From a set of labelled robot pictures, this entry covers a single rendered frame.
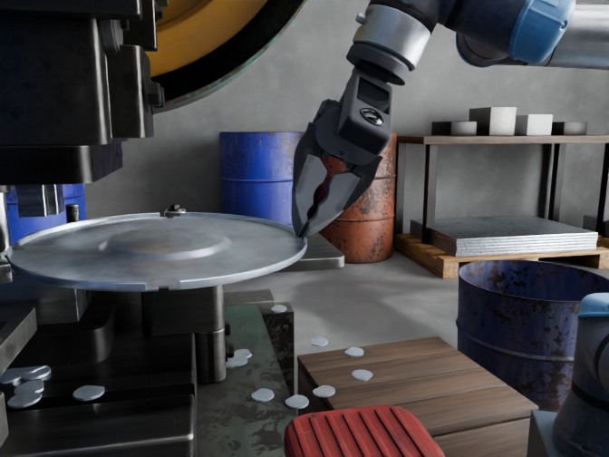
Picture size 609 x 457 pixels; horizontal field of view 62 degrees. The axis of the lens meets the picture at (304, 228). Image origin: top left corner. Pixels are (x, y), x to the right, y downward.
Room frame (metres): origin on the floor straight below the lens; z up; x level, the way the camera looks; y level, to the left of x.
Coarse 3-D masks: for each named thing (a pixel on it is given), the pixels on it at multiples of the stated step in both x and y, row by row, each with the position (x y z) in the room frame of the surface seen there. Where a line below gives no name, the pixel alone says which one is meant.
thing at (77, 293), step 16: (0, 288) 0.42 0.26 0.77; (16, 288) 0.42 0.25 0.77; (32, 288) 0.42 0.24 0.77; (48, 288) 0.43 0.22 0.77; (64, 288) 0.43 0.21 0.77; (0, 304) 0.42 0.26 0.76; (16, 304) 0.42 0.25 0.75; (32, 304) 0.42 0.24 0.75; (48, 304) 0.43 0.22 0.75; (64, 304) 0.43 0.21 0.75; (80, 304) 0.44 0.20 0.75; (48, 320) 0.42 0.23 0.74; (64, 320) 0.43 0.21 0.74
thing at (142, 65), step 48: (0, 48) 0.42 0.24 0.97; (48, 48) 0.43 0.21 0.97; (96, 48) 0.44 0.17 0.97; (0, 96) 0.42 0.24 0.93; (48, 96) 0.43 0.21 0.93; (96, 96) 0.44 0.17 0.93; (144, 96) 0.47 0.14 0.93; (0, 144) 0.42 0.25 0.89; (48, 144) 0.43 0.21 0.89; (96, 144) 0.44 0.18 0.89
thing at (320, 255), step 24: (312, 240) 0.56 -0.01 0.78; (312, 264) 0.48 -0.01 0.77; (336, 264) 0.48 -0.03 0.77; (168, 288) 0.47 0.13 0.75; (192, 288) 0.47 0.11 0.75; (216, 288) 0.48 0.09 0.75; (144, 312) 0.47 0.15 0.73; (168, 312) 0.47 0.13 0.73; (192, 312) 0.47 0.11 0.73; (216, 312) 0.48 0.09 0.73; (216, 336) 0.48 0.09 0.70; (216, 360) 0.48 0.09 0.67
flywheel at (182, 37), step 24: (168, 0) 0.88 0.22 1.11; (192, 0) 0.88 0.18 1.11; (216, 0) 0.86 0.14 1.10; (240, 0) 0.86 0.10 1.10; (264, 0) 0.87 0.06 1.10; (168, 24) 0.86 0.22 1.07; (192, 24) 0.85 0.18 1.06; (216, 24) 0.86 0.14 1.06; (240, 24) 0.86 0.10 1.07; (168, 48) 0.84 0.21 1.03; (192, 48) 0.85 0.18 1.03; (216, 48) 0.86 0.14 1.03; (168, 72) 0.84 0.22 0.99
